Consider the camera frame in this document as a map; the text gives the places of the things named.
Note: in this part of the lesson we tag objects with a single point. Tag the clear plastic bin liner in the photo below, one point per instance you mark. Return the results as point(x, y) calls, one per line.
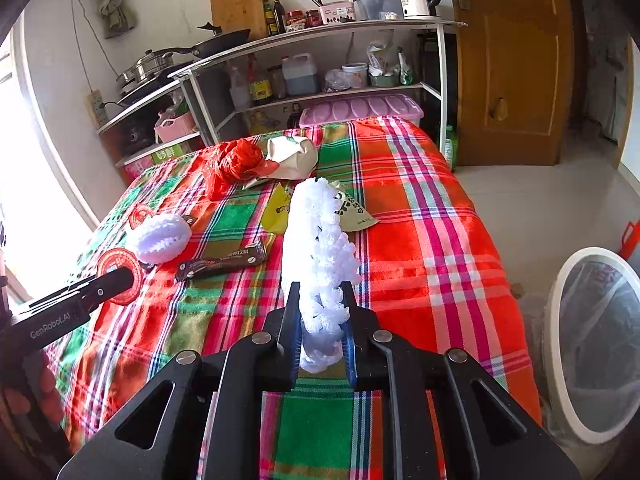
point(600, 320)

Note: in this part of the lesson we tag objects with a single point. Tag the window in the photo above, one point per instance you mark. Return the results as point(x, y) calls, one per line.
point(25, 170)

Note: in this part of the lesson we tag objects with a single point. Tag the white power strip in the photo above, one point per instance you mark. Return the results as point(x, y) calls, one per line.
point(96, 107)

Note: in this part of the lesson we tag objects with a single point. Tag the red plastic dustpan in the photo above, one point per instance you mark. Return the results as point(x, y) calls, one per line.
point(631, 240)

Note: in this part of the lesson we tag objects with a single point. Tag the knotted clear plastic bag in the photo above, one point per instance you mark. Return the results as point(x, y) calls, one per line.
point(336, 81)

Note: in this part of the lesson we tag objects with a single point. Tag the pink-lidded storage box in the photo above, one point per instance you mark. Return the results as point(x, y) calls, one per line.
point(360, 109)

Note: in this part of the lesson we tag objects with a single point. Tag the small white foam fruit net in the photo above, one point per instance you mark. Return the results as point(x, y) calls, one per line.
point(160, 237)

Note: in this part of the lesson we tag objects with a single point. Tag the dark glass bottle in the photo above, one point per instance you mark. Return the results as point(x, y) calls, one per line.
point(294, 117)

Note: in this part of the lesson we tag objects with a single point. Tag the red plastic bag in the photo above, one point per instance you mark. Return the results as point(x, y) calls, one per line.
point(232, 160)

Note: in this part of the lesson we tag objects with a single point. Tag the green oil bottle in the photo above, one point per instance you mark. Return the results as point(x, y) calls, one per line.
point(270, 20)

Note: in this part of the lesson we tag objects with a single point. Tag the white trash bin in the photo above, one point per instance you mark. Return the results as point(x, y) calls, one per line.
point(559, 310)

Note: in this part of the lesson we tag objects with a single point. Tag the person's left hand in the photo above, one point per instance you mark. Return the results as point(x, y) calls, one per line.
point(50, 392)

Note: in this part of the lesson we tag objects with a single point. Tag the black frying pan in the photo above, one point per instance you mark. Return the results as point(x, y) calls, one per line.
point(220, 40)

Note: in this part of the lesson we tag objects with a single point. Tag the steel steamer pot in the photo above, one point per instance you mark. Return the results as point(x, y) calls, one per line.
point(145, 67)

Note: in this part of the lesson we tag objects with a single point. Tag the wooden cutting board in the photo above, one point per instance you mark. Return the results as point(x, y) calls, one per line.
point(237, 7)

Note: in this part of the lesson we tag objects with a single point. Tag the green cardboard box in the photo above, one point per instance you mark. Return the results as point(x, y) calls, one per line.
point(160, 156)

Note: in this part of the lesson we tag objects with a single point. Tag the dark sauce bottle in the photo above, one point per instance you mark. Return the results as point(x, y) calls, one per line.
point(279, 15)

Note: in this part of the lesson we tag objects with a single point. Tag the green seasoning packet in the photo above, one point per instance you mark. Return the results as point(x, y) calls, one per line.
point(406, 70)

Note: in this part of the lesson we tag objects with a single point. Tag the pink utensil holder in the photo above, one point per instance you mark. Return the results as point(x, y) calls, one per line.
point(337, 14)

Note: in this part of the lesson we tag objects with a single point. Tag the yellow-labelled sauce bottle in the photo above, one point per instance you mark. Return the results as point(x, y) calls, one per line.
point(261, 87)

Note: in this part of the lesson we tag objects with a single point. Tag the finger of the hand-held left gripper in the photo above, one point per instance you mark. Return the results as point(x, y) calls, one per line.
point(112, 285)

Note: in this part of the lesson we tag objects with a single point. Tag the red green plaid blanket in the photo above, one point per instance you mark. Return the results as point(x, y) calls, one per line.
point(425, 240)

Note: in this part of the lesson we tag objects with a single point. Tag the dark brown snack wrapper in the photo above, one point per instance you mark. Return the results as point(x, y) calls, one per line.
point(220, 262)

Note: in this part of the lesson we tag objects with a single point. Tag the white metal shelf rack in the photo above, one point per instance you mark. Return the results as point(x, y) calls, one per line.
point(310, 35)

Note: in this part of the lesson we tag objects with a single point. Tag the opened food bag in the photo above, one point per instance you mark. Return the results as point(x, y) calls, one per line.
point(382, 62)

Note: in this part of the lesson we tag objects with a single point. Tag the yellow snack wrapper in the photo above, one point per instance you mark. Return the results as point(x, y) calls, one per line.
point(275, 212)

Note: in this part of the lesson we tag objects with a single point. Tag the green plastic bottle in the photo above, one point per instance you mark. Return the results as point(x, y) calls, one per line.
point(450, 150)

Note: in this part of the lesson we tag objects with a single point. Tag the wooden door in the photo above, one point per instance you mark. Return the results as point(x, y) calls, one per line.
point(515, 60)

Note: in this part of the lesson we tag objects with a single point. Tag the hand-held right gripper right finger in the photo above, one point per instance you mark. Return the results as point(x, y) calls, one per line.
point(348, 355)

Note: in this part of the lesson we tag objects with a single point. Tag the pink plastic basket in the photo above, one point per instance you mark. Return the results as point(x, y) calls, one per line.
point(175, 127)

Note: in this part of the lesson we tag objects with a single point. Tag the plastic jug of dark liquid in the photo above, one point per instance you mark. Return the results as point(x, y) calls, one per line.
point(300, 77)

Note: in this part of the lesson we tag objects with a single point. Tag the white green snack packet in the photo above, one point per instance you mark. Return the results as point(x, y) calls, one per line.
point(356, 212)

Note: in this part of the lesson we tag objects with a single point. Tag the long white foam fruit net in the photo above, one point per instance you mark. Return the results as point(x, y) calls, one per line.
point(320, 240)

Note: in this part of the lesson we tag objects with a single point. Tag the clear plastic bottle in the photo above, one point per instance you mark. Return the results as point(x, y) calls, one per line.
point(238, 90)

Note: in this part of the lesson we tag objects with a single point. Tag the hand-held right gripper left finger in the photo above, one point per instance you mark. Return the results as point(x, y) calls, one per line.
point(295, 332)

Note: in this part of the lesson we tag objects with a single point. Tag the yellow food packet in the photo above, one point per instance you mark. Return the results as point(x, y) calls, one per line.
point(265, 122)

